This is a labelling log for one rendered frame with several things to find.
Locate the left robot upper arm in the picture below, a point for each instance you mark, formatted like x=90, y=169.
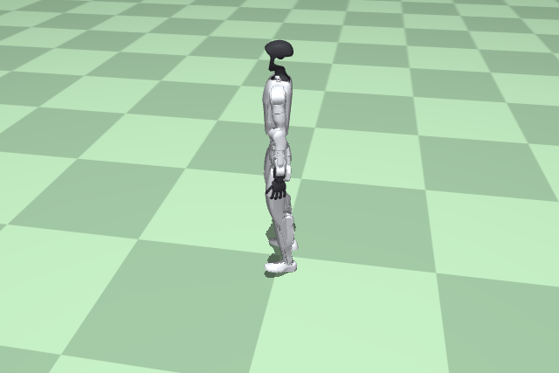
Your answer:
x=277, y=98

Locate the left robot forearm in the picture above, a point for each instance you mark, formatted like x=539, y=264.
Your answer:
x=279, y=152

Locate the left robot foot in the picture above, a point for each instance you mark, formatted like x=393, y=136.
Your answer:
x=280, y=266

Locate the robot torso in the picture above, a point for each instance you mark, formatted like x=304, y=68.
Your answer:
x=269, y=124

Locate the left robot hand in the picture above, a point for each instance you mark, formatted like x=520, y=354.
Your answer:
x=278, y=185

